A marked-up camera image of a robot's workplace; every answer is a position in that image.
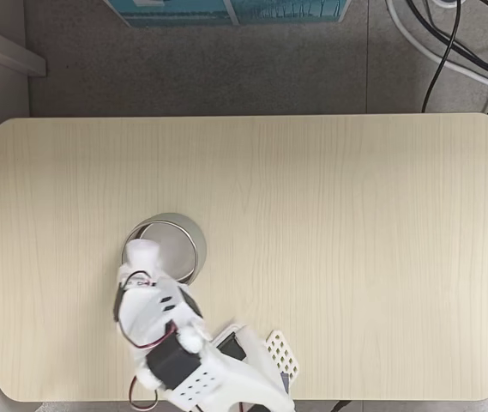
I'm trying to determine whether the white gauze dressing roll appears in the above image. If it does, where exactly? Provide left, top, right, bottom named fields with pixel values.
left=124, top=239, right=159, bottom=264

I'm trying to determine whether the blue printed box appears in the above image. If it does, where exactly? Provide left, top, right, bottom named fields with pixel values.
left=104, top=0, right=352, bottom=27

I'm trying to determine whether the white shelf board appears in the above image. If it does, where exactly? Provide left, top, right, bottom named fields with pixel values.
left=0, top=16, right=47, bottom=78

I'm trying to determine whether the steel cup pale green handle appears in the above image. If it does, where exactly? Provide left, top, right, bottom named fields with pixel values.
left=121, top=212, right=208, bottom=287

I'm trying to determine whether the red black white servo wire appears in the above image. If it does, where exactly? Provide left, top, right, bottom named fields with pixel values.
left=113, top=270, right=184, bottom=351
left=129, top=373, right=160, bottom=409

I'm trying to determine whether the white perforated base plate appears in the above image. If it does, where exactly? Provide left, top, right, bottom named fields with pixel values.
left=264, top=329, right=302, bottom=381

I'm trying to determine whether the thick white cable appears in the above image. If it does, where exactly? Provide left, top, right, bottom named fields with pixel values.
left=385, top=0, right=488, bottom=96

